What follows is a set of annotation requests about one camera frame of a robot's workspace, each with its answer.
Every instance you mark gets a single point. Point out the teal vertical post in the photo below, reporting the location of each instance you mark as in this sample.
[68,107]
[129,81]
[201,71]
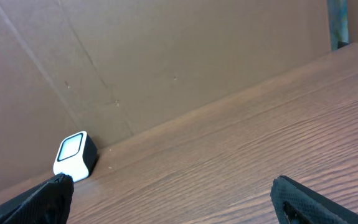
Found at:
[338,23]

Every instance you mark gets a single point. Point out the brown cardboard backboard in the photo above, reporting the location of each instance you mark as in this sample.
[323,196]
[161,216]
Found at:
[116,69]

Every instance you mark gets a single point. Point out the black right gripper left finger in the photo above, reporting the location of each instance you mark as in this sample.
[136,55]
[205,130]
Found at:
[46,203]

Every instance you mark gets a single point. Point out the white barcode scanner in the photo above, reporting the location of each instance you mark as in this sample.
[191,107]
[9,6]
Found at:
[76,156]

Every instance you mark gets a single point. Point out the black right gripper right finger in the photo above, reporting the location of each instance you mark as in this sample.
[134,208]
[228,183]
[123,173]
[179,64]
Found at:
[295,203]

